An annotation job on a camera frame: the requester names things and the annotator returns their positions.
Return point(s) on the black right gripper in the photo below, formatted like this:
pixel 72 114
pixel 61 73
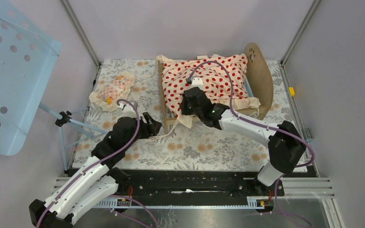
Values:
pixel 183 106

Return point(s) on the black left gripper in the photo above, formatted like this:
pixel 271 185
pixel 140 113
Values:
pixel 151 128

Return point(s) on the red strawberry print duvet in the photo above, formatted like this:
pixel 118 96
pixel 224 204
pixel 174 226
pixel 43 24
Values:
pixel 223 82

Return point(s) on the checkered ruffled pillow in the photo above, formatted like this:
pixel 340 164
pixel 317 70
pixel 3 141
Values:
pixel 108 94

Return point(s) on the wooden pet bed frame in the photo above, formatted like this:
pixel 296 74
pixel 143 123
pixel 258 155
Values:
pixel 259 80

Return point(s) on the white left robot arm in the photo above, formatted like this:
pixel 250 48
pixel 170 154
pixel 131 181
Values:
pixel 98 178

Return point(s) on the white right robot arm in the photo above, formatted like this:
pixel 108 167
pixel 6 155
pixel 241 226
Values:
pixel 283 142

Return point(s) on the floral table mat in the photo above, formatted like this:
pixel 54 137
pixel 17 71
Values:
pixel 198 148

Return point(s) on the blue striped mattress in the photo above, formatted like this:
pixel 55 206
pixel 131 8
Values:
pixel 248 88

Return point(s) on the yellow clip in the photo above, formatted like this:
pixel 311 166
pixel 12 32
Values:
pixel 292 91

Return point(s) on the blue perforated music stand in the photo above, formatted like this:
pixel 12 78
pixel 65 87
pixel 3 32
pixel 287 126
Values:
pixel 43 66

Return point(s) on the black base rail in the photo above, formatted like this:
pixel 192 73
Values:
pixel 189 188

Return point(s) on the grey cable duct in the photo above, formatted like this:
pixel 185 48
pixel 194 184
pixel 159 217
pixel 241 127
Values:
pixel 116 203

